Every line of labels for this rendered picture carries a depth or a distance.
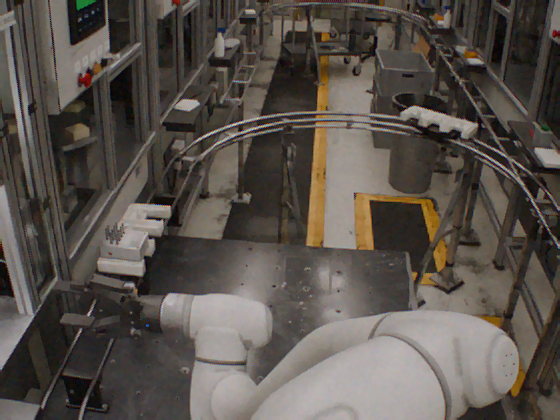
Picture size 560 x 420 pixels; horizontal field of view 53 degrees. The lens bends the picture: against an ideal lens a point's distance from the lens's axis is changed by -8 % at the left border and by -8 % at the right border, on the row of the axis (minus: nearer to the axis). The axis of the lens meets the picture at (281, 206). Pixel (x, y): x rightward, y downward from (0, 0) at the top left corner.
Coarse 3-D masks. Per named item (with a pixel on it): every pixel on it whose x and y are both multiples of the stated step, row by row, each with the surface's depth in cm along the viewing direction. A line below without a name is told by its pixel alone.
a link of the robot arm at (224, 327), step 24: (192, 312) 111; (216, 312) 111; (240, 312) 111; (264, 312) 112; (192, 336) 112; (216, 336) 110; (240, 336) 110; (264, 336) 111; (216, 360) 109; (240, 360) 111
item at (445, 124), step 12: (408, 108) 298; (420, 108) 298; (420, 120) 286; (432, 120) 290; (444, 120) 290; (456, 120) 287; (432, 132) 286; (444, 132) 283; (456, 132) 285; (468, 132) 274
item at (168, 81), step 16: (160, 32) 253; (176, 32) 281; (160, 48) 255; (176, 48) 284; (160, 64) 258; (176, 64) 288; (160, 80) 261; (176, 80) 291; (160, 96) 264; (160, 112) 267
